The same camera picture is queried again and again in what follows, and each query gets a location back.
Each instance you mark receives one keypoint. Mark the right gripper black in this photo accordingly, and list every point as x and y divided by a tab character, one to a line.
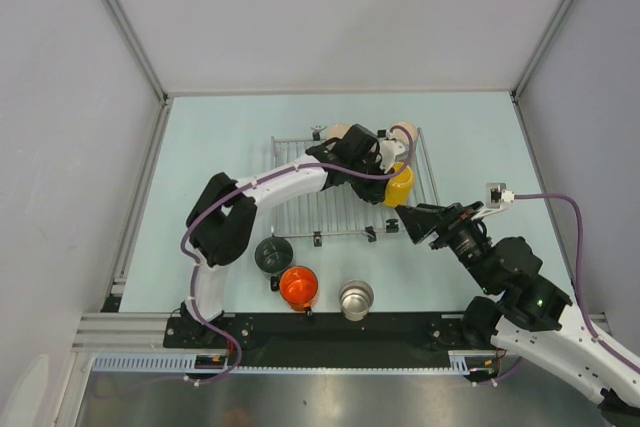
420	220

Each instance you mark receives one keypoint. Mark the dark green mug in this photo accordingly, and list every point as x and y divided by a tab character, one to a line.
273	255

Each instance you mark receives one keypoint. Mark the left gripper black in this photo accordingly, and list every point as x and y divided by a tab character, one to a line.
375	192

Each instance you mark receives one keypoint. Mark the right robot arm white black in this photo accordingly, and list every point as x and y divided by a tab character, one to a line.
524	313

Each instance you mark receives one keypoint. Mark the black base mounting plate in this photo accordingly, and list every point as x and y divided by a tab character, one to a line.
395	340

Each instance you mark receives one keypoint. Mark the beige floral mug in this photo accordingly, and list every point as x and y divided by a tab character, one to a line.
402	131

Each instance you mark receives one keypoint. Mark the orange mug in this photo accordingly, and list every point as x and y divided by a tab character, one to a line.
298	286

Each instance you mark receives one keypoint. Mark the white slotted cable duct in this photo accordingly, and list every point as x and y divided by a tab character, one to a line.
179	364

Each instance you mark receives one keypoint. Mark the yellow mug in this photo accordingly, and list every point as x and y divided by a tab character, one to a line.
399	187

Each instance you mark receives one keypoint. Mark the metal wire dish rack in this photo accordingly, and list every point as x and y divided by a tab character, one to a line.
339	211

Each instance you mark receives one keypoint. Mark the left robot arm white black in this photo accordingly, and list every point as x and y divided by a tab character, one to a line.
220	225

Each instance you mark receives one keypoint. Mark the stainless steel cup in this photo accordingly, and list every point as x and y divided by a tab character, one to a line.
356	298

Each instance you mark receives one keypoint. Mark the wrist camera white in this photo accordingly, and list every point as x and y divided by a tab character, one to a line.
498	198
389	151

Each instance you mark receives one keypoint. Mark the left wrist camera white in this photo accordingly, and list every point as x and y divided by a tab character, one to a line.
389	151

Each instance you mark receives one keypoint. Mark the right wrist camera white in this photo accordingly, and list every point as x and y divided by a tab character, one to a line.
498	198

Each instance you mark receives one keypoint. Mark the plain beige mug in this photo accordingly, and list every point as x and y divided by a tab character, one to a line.
337	131

